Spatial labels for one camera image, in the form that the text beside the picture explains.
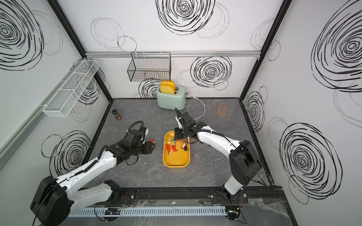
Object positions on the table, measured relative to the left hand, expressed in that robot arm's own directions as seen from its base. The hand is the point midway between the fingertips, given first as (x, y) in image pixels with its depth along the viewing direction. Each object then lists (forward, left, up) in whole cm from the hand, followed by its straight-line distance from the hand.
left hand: (152, 146), depth 83 cm
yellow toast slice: (+40, -6, +12) cm, 42 cm away
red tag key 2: (+3, -9, -9) cm, 13 cm away
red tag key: (+9, +3, -10) cm, 14 cm away
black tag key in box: (+3, -20, -8) cm, 22 cm away
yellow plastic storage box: (0, -14, -9) cm, 17 cm away
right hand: (+7, -14, +3) cm, 16 cm away
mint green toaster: (+38, -7, -1) cm, 39 cm away
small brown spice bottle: (+25, +31, 0) cm, 39 cm away
